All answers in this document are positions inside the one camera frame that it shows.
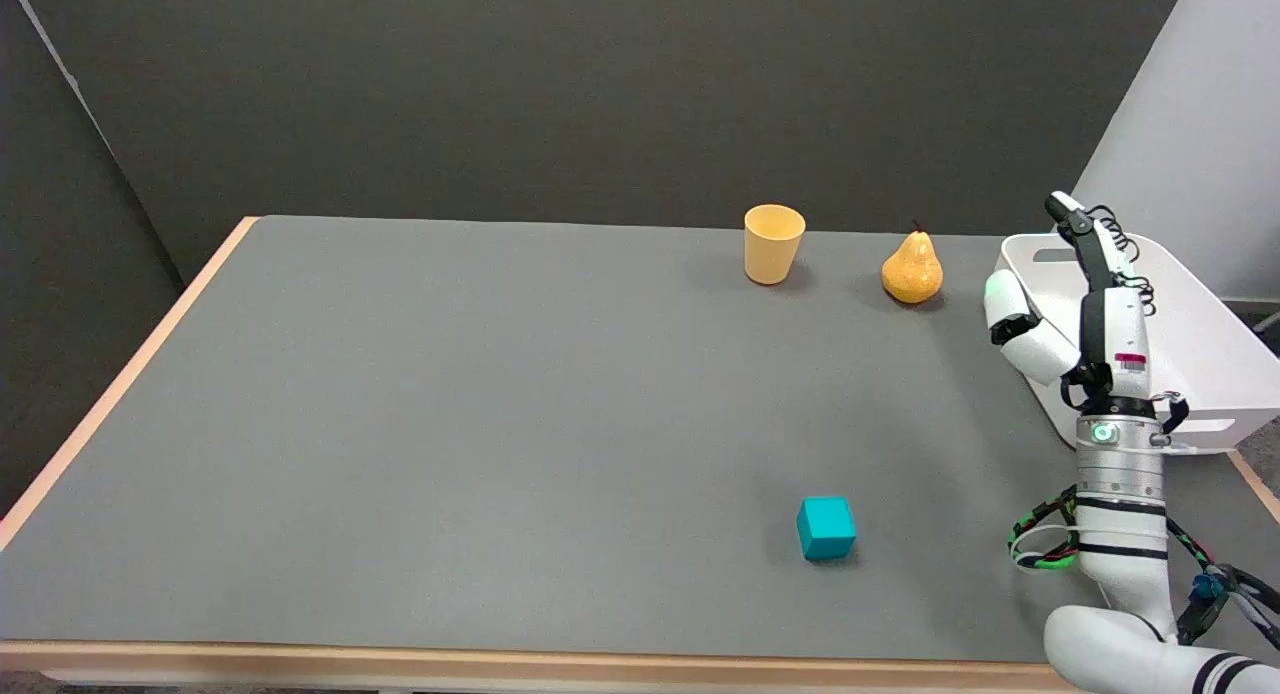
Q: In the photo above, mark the yellow pear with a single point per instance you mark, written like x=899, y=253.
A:
x=912, y=267

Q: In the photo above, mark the white plastic bin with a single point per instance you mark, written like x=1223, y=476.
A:
x=1190, y=344

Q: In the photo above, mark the teal cube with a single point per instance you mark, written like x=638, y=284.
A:
x=826, y=528

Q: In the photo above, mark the gray table mat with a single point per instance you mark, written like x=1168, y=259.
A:
x=560, y=434

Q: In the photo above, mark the yellow plastic cup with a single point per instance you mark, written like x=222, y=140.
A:
x=773, y=243

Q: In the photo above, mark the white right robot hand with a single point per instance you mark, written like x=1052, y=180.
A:
x=1108, y=324

